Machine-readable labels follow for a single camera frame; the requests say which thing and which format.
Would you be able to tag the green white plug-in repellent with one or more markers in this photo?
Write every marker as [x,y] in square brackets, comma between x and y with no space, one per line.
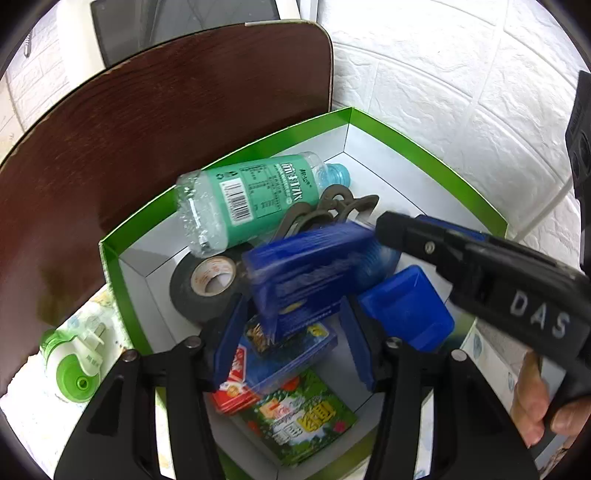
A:
[69,364]

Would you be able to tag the white grey flat panel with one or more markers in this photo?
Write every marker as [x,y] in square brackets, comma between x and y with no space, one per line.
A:
[309,9]

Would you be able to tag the grey carabiner hooks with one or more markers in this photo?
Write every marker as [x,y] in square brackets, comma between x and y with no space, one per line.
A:
[355,207]

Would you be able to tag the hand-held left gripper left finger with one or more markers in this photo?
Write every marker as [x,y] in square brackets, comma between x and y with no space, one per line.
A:
[228,344]

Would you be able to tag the green printed flat box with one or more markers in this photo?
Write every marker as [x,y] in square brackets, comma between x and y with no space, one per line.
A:
[300,420]

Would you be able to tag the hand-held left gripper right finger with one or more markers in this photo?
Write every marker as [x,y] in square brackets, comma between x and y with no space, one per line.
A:
[360,353]

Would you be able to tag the dark brown wooden board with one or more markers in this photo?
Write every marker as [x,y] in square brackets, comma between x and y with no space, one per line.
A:
[115,138]

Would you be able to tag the green cardboard box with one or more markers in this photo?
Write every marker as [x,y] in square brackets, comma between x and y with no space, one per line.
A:
[406,194]

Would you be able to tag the black tape roll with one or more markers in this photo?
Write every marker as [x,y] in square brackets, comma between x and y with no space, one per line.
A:
[184,295]

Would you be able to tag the red blue packet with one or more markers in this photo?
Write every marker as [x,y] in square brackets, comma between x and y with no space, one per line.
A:
[277,369]

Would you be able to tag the white appliance with dark screen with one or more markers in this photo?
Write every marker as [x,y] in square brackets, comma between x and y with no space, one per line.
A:
[184,23]

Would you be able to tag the small dark card packet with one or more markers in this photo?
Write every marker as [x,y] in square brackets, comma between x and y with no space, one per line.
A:
[261,337]

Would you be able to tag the printed blanket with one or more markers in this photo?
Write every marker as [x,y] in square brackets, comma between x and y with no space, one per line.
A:
[37,415]

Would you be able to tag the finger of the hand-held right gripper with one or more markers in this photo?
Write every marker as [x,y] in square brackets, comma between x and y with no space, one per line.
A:
[461,230]
[415,240]

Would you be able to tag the blue plastic case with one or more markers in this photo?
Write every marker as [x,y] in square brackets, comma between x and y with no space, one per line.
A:
[406,309]

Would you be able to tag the person's right hand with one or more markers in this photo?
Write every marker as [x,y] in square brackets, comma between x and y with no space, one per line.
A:
[526,401]

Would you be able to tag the blue rectangular box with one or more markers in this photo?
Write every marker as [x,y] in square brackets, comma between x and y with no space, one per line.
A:
[304,267]

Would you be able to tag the plastic bottle with green label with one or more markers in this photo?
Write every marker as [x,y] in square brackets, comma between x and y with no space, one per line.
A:
[258,194]

